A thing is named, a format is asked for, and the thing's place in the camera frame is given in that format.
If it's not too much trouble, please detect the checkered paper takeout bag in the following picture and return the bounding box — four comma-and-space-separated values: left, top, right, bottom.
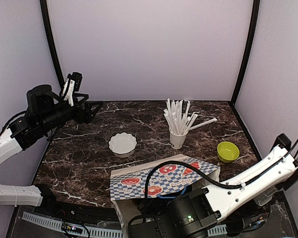
110, 154, 221, 238

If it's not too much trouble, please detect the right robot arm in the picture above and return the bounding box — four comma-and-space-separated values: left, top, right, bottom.
127, 139, 298, 238

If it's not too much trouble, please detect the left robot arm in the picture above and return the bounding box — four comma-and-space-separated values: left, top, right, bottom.
0, 84, 103, 216

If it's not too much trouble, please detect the white scalloped bowl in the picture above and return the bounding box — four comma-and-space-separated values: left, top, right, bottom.
108, 132, 138, 158

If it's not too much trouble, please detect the lime green bowl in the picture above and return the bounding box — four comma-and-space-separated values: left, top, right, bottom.
217, 141, 240, 163

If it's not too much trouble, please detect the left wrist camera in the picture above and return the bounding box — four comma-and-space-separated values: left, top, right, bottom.
60, 72, 82, 107

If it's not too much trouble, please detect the black left frame post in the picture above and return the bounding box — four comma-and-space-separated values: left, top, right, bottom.
39, 0, 65, 88

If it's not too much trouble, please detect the black frame post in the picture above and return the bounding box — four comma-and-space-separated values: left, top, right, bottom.
39, 0, 65, 88
230, 0, 260, 107

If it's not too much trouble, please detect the white slotted cable duct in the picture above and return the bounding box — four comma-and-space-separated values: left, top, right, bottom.
21, 211, 227, 237

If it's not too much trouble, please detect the black right frame post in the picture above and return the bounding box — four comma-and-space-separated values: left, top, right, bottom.
230, 0, 260, 107

